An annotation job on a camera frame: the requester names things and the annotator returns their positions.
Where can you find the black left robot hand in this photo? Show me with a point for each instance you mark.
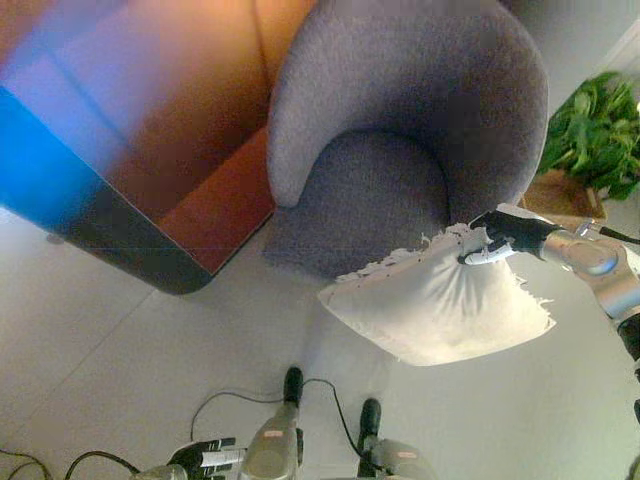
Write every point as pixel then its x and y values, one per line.
pixel 210 452

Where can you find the white fringed pillow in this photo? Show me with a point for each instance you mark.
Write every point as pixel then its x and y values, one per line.
pixel 440 310

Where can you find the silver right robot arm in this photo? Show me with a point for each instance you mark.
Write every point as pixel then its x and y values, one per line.
pixel 595 255

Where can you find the silver left robot leg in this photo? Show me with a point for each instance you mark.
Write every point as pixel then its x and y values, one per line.
pixel 270 445

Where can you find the silver robot leg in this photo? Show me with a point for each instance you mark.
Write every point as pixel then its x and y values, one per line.
pixel 270 445
pixel 400 457

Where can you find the black left robot foot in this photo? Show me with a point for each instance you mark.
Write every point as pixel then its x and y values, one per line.
pixel 293 385

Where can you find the black robot foot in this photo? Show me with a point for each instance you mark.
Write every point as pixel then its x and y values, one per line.
pixel 371 417
pixel 293 385

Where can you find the black right robot foot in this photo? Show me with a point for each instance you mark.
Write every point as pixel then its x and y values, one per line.
pixel 371 417

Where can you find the silver right robot leg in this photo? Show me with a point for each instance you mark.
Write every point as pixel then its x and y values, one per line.
pixel 400 457

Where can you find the grey fabric armchair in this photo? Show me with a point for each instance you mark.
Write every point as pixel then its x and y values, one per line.
pixel 400 75

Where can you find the wooden planter box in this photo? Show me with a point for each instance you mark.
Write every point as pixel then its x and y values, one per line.
pixel 555 195

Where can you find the green leafy plant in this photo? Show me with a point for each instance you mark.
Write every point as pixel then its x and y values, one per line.
pixel 595 130

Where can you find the wooden cabinet with dark frame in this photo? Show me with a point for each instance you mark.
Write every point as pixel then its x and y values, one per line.
pixel 200 75

